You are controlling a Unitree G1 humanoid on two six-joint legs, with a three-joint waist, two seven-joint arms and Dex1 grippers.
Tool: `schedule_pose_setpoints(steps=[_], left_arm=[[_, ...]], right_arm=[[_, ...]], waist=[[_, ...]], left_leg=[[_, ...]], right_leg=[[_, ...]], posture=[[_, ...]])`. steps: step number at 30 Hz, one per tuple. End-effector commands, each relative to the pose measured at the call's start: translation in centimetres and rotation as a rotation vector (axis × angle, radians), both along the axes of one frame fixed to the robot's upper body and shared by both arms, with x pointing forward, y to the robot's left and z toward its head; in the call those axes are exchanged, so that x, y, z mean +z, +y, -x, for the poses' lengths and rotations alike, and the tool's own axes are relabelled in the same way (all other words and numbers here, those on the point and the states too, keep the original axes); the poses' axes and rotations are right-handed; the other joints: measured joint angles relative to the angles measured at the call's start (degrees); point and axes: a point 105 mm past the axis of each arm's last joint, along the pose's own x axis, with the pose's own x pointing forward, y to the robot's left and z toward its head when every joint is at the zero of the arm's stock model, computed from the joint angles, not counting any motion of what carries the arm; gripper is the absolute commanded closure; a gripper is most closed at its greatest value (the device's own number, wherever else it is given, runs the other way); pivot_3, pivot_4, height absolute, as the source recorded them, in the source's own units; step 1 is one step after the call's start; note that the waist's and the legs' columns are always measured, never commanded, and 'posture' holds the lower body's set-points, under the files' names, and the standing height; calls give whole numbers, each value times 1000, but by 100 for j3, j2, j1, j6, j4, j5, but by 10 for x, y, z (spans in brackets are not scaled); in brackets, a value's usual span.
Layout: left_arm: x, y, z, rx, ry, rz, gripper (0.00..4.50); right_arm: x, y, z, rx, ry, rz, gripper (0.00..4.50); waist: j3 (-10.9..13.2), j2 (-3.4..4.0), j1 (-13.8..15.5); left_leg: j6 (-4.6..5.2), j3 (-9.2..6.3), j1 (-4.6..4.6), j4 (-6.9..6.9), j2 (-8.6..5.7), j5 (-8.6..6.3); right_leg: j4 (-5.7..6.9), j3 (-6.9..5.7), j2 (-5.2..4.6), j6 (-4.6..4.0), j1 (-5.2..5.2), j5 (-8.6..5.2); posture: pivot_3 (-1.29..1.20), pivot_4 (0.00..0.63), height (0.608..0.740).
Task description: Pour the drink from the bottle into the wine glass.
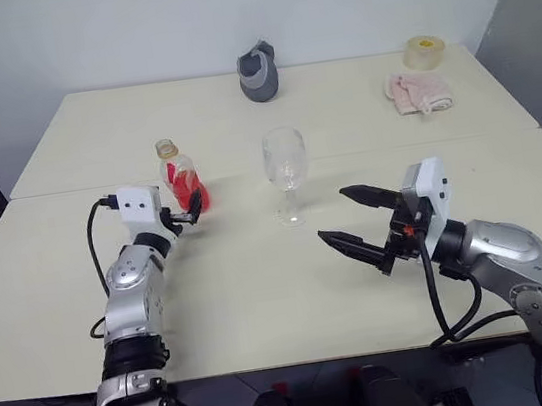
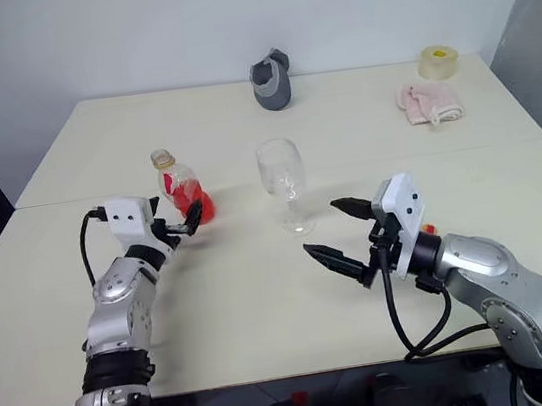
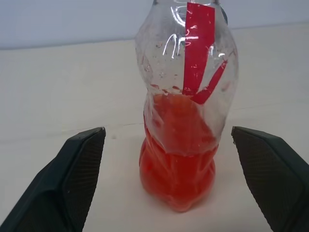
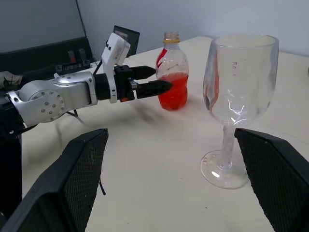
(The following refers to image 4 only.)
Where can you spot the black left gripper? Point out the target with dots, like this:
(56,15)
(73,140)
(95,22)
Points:
(122,82)

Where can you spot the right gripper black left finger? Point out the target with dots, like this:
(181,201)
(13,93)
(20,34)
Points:
(60,188)

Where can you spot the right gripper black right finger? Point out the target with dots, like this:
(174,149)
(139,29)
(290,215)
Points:
(277,183)

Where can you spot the red liquid plastic bottle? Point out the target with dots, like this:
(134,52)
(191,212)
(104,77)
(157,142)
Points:
(172,96)

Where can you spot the clear plastic wine glass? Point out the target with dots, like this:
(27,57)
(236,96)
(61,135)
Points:
(241,84)

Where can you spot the black framed small screen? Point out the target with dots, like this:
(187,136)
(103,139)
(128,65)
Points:
(134,41)

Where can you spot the black robot torso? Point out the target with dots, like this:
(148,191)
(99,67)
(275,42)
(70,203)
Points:
(9,157)

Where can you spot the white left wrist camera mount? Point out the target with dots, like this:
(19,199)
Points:
(116,48)

